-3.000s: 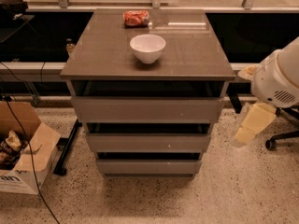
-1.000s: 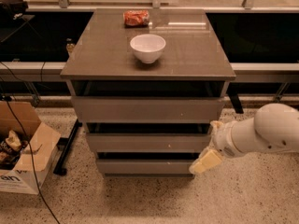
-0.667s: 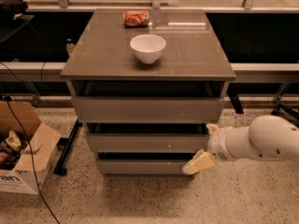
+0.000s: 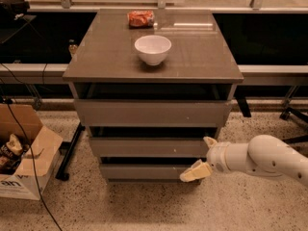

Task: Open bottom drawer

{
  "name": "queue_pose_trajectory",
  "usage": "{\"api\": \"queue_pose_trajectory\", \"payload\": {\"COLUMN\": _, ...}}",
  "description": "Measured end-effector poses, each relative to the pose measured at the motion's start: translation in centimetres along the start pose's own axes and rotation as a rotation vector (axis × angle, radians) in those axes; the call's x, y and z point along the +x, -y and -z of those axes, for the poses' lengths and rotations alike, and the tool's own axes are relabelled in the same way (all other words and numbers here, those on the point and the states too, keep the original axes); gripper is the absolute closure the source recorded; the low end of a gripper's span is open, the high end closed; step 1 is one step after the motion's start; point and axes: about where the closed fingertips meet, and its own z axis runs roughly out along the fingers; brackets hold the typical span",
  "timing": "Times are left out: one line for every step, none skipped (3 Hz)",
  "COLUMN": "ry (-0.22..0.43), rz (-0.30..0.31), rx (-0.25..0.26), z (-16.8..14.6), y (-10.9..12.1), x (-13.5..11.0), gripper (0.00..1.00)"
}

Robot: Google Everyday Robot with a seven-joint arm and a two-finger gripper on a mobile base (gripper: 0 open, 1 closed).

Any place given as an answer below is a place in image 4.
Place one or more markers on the grey drawer cabinet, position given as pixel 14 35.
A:
pixel 198 55

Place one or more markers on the grey drawer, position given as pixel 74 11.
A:
pixel 153 105
pixel 150 141
pixel 144 169

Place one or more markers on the black bag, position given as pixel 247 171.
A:
pixel 12 9

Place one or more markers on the grey bottom drawer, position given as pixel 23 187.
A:
pixel 144 169

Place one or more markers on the white bowl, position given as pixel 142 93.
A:
pixel 153 49

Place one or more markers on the small bottle behind cabinet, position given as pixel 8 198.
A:
pixel 72 47

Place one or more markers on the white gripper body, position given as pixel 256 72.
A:
pixel 217 156

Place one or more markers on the black office chair base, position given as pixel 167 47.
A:
pixel 296 115

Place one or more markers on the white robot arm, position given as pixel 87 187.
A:
pixel 263 156

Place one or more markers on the cardboard box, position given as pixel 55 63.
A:
pixel 37 164

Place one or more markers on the orange crushed soda can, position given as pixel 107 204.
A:
pixel 141 19

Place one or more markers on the black table leg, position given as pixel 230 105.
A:
pixel 67 149

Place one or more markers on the grey top drawer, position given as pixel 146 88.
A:
pixel 153 105

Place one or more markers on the grey middle drawer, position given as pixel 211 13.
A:
pixel 150 141

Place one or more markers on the snack bags in box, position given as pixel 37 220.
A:
pixel 11 153

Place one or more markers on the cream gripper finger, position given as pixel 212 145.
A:
pixel 198 170
pixel 210 142

